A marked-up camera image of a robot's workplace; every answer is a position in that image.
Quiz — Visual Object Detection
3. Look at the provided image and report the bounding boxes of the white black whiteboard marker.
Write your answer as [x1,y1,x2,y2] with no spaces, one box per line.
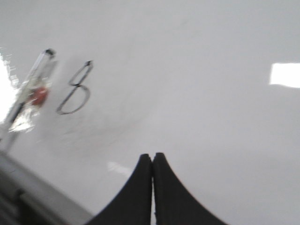
[0,48,57,151]

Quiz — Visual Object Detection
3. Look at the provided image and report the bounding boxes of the white whiteboard with aluminium frame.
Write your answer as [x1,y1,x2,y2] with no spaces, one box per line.
[0,0,300,225]

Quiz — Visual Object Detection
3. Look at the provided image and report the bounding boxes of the red magnet in clear tape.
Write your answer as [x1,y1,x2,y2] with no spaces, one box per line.
[11,78,50,132]

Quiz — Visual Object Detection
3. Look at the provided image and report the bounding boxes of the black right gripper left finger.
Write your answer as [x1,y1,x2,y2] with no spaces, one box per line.
[87,154,152,225]

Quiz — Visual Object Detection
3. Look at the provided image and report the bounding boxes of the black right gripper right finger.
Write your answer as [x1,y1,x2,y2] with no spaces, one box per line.
[152,153,225,225]

